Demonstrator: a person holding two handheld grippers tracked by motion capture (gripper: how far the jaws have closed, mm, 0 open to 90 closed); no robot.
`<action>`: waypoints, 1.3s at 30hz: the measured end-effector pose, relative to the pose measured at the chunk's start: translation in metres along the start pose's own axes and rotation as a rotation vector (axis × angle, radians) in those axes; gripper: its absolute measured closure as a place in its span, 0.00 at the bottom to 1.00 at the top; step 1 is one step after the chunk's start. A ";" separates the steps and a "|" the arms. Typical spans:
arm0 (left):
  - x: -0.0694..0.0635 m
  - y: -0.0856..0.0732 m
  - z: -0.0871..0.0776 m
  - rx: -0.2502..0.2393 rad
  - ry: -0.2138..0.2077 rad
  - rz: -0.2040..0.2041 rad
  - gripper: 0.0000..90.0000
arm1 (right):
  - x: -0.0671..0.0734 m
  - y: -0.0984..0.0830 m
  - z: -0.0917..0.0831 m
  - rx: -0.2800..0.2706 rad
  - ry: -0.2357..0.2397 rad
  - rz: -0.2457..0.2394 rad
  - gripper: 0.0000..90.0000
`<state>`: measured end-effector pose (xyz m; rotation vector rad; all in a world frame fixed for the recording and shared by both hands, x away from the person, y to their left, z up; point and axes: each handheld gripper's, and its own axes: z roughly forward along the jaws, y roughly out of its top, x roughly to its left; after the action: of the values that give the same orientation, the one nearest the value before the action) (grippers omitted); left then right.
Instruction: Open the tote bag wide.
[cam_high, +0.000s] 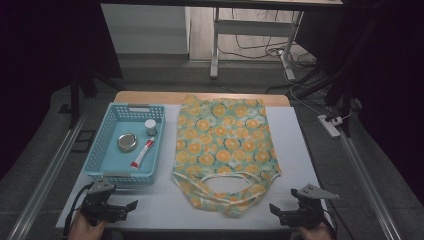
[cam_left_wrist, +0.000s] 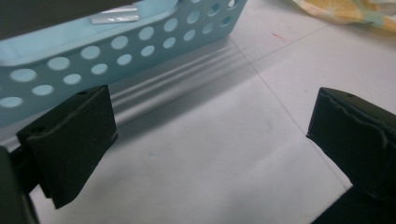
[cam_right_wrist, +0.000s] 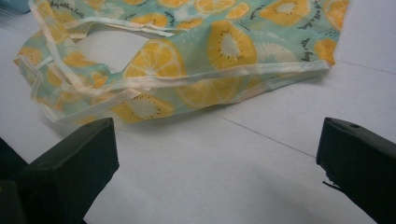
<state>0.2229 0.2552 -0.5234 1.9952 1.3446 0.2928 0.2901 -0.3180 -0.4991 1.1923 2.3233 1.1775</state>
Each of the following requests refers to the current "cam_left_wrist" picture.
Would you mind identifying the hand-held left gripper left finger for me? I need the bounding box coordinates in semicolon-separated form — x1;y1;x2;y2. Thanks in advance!
16;84;120;210

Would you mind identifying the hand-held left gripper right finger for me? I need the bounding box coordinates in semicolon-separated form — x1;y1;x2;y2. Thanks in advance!
305;87;396;202

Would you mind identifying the light blue perforated plastic basket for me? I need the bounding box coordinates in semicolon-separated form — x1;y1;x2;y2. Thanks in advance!
0;0;248;129

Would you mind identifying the yellow patterned fabric bag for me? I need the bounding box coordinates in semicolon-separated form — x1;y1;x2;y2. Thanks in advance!
292;0;396;34

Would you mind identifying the white basket label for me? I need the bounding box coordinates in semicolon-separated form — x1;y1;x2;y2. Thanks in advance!
91;12;140;25

